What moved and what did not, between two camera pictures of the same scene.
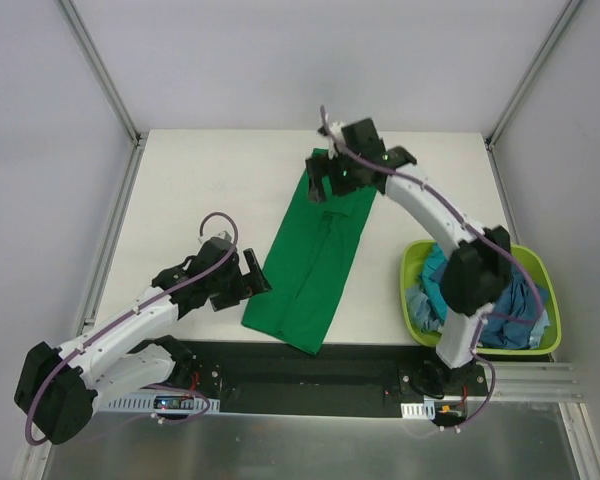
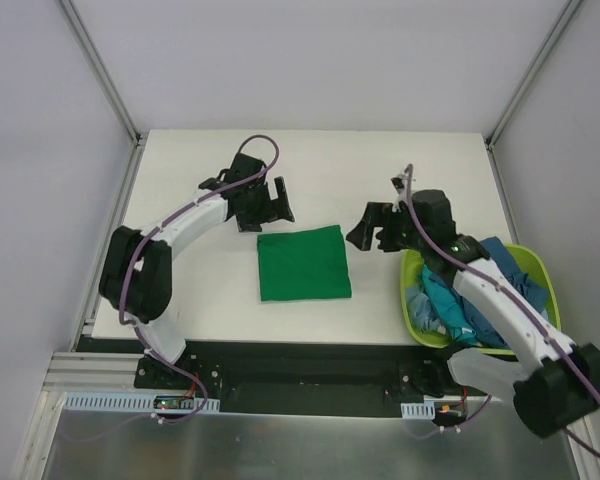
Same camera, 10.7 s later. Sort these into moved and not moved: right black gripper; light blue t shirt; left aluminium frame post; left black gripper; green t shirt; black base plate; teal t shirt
Moved: green t shirt; left black gripper; right black gripper
Not moved: teal t shirt; left aluminium frame post; light blue t shirt; black base plate
